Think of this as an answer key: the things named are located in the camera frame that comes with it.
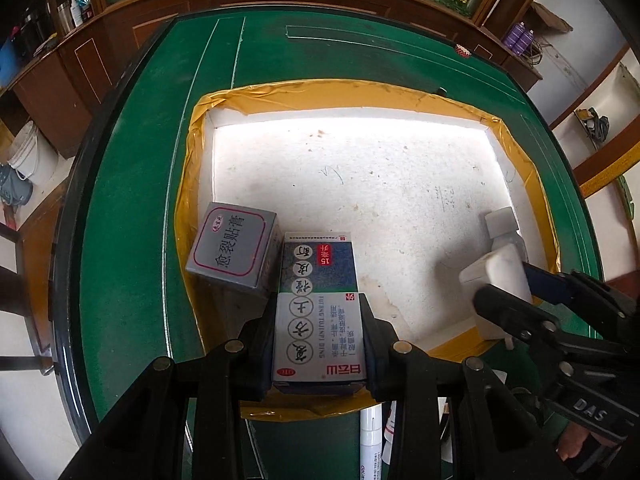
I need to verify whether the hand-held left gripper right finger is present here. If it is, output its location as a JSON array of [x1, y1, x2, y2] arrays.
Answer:
[[357, 292, 576, 480]]

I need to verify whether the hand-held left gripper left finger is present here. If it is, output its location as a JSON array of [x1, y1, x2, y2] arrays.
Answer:
[[57, 304, 279, 480]]

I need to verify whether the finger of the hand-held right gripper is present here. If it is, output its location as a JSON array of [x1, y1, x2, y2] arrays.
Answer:
[[472, 284, 640, 437], [522, 261, 639, 337]]

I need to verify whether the white rectangular plastic block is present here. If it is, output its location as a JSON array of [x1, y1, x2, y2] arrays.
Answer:
[[459, 245, 533, 342]]

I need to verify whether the blue white medicine box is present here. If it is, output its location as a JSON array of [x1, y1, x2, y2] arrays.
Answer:
[[271, 231, 368, 395]]

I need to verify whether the grey square box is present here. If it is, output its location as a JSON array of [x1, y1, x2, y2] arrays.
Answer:
[[185, 201, 283, 302]]

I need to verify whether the white foam box yellow tape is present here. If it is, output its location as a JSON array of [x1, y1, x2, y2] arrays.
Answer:
[[174, 84, 561, 423]]

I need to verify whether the person's right hand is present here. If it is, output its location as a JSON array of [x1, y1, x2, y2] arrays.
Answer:
[[556, 422, 598, 461]]

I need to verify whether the translucent bottle white cap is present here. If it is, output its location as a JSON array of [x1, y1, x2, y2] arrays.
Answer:
[[484, 207, 528, 261]]

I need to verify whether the white tube red print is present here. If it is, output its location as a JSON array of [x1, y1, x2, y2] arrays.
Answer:
[[382, 400, 402, 463]]

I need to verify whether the wooden chair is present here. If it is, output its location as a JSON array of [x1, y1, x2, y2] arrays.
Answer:
[[0, 225, 57, 377]]

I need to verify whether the cardboard box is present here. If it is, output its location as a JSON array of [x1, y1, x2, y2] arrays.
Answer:
[[530, 1, 574, 34]]

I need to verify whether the grey bag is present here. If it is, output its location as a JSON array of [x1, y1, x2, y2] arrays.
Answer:
[[0, 165, 34, 209]]

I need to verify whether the white plastic bucket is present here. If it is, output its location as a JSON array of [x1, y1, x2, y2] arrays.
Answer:
[[7, 120, 42, 182]]

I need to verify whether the wooden cabinet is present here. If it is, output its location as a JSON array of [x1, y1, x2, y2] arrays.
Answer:
[[10, 0, 546, 158]]

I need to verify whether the blue plastic container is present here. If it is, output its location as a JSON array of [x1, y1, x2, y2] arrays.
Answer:
[[0, 40, 22, 86]]

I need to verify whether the green white packet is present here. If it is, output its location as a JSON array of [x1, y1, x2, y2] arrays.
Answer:
[[67, 0, 89, 28]]

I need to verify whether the wooden wall shelf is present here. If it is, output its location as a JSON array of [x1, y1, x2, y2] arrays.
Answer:
[[549, 45, 640, 198]]

